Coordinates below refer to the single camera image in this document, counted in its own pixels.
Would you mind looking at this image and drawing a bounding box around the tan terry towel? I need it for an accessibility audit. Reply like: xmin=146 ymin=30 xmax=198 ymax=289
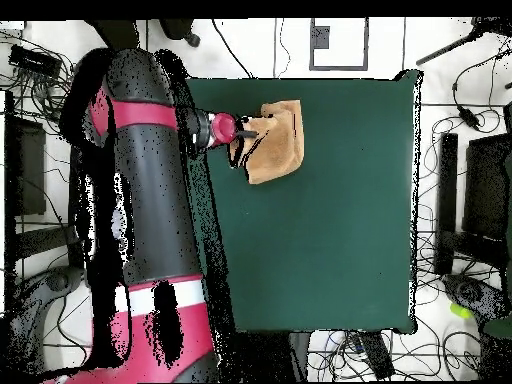
xmin=228 ymin=99 xmax=305 ymax=186

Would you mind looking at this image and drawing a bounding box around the grey square floor frame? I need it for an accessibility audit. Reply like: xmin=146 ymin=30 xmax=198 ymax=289
xmin=308 ymin=17 xmax=370 ymax=72

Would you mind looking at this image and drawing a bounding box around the small bright green object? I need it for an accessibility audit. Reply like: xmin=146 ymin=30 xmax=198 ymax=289
xmin=449 ymin=302 xmax=473 ymax=320

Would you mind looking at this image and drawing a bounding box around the black network switch box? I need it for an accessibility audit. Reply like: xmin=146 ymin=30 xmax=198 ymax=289
xmin=8 ymin=44 xmax=63 ymax=78

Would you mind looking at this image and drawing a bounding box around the dark green table cloth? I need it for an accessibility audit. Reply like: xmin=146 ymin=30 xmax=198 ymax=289
xmin=185 ymin=68 xmax=424 ymax=336

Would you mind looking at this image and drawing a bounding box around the thin black floor cable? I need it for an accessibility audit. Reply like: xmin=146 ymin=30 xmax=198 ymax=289
xmin=272 ymin=17 xmax=292 ymax=79

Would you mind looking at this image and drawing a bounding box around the black rectangular floor box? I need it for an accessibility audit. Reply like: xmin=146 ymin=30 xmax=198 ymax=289
xmin=359 ymin=331 xmax=395 ymax=379

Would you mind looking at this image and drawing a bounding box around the black power adapter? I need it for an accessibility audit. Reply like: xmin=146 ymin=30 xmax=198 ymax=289
xmin=457 ymin=105 xmax=481 ymax=131

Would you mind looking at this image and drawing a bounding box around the black metal stand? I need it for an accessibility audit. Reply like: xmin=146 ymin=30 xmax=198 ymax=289
xmin=3 ymin=90 xmax=95 ymax=273
xmin=433 ymin=131 xmax=512 ymax=277

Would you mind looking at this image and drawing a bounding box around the black tripod pole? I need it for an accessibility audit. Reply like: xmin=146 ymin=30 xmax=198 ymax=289
xmin=415 ymin=17 xmax=512 ymax=67

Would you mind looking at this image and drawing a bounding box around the black cable tangle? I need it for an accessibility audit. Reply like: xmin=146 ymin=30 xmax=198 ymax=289
xmin=415 ymin=107 xmax=505 ymax=209
xmin=0 ymin=31 xmax=81 ymax=129

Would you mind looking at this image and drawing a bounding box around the dark grey stand base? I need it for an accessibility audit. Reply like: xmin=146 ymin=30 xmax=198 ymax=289
xmin=441 ymin=273 xmax=511 ymax=321
xmin=7 ymin=265 xmax=87 ymax=383

